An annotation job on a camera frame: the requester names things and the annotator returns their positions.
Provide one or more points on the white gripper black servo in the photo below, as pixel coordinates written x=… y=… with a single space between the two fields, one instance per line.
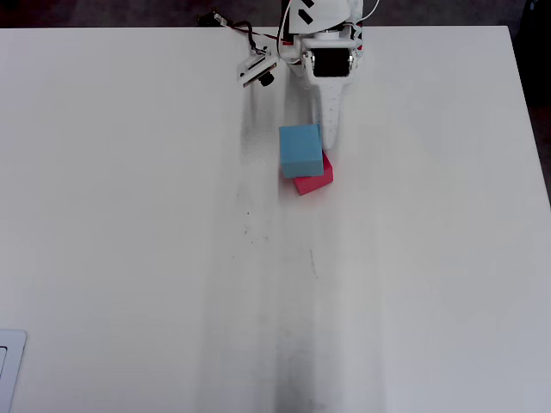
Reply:
x=330 y=64

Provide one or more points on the blue foam cube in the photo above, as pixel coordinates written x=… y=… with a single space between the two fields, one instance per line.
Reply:
x=301 y=148

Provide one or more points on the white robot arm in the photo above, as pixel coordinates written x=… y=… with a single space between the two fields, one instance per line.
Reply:
x=327 y=13

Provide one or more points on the red foam cube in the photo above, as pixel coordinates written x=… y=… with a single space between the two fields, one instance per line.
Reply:
x=314 y=184

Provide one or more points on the black controller board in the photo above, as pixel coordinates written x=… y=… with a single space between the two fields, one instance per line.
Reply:
x=208 y=19

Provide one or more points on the silver laptop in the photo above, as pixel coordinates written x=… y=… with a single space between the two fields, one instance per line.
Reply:
x=15 y=344

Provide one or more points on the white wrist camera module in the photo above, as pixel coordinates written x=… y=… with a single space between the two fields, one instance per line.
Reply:
x=256 y=69

